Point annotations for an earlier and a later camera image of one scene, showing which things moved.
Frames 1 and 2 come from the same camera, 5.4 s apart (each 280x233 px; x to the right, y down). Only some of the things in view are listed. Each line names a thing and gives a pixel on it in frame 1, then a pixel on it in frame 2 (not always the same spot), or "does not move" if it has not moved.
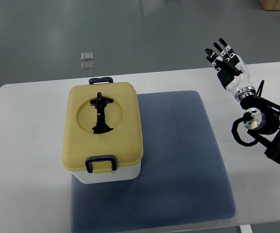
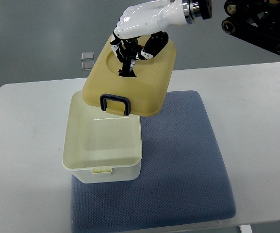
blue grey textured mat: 183,175 does not move
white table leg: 246,228 does not move
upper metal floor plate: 87,56 does not move
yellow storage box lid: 122,114 -> 131,74
